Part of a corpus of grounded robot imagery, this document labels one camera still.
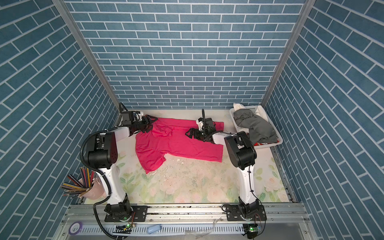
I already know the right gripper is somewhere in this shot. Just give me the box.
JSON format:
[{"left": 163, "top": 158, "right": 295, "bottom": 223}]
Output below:
[{"left": 185, "top": 128, "right": 209, "bottom": 142}]

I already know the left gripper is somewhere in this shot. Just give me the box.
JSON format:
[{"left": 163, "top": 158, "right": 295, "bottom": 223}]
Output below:
[{"left": 130, "top": 114, "right": 157, "bottom": 133}]

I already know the pink t shirt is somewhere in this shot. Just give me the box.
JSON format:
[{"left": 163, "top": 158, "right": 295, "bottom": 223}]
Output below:
[{"left": 136, "top": 118, "right": 224, "bottom": 174}]

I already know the white plastic laundry basket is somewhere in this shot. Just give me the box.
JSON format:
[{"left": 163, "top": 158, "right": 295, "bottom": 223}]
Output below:
[{"left": 230, "top": 103, "right": 283, "bottom": 149}]

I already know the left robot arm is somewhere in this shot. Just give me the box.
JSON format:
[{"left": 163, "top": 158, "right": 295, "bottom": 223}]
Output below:
[{"left": 80, "top": 111, "right": 158, "bottom": 222}]

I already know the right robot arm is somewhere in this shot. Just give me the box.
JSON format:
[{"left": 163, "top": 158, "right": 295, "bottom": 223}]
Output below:
[{"left": 185, "top": 117, "right": 267, "bottom": 221}]

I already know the red t shirt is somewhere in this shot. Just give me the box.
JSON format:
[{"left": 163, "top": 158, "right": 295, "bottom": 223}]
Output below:
[{"left": 254, "top": 143, "right": 270, "bottom": 147}]

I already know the grey t shirt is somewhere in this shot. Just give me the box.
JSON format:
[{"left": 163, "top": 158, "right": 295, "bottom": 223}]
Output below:
[{"left": 234, "top": 109, "right": 278, "bottom": 145}]

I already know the bundle of coloured pencils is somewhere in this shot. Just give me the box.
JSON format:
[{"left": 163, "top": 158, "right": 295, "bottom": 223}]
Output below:
[{"left": 60, "top": 167, "right": 95, "bottom": 197}]

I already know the left green circuit board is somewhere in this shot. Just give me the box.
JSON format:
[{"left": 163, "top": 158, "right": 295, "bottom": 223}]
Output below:
[{"left": 113, "top": 224, "right": 133, "bottom": 235}]

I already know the green circuit board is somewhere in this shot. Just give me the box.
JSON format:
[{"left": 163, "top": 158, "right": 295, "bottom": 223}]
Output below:
[
  {"left": 242, "top": 224, "right": 259, "bottom": 240},
  {"left": 113, "top": 224, "right": 133, "bottom": 235}
]

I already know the right green circuit board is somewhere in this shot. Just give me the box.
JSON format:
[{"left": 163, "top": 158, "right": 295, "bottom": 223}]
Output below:
[{"left": 242, "top": 224, "right": 259, "bottom": 240}]

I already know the purple tape roll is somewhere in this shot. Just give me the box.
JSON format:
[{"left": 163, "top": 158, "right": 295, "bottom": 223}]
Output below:
[{"left": 68, "top": 222, "right": 83, "bottom": 236}]

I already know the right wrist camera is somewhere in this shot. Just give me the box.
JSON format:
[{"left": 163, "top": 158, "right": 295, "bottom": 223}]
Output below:
[{"left": 196, "top": 118, "right": 205, "bottom": 131}]

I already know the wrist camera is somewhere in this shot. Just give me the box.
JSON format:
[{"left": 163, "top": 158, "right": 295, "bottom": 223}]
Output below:
[
  {"left": 196, "top": 118, "right": 205, "bottom": 131},
  {"left": 121, "top": 111, "right": 144, "bottom": 126}
]

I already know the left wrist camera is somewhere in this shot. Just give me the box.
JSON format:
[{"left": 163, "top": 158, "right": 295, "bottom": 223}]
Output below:
[{"left": 121, "top": 111, "right": 144, "bottom": 126}]

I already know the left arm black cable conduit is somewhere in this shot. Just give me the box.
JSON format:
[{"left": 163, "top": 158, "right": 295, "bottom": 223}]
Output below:
[{"left": 79, "top": 101, "right": 133, "bottom": 240}]

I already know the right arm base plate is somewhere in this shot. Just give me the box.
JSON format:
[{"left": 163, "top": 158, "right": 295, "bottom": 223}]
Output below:
[{"left": 221, "top": 204, "right": 267, "bottom": 222}]

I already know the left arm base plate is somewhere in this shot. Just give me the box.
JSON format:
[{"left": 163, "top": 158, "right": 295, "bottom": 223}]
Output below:
[{"left": 105, "top": 206, "right": 149, "bottom": 223}]

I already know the white slotted cable duct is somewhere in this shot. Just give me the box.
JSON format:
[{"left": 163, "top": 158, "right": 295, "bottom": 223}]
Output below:
[{"left": 71, "top": 224, "right": 250, "bottom": 236}]

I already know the aluminium mounting rail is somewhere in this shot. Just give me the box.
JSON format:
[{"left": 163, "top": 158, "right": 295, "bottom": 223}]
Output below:
[{"left": 62, "top": 203, "right": 310, "bottom": 225}]

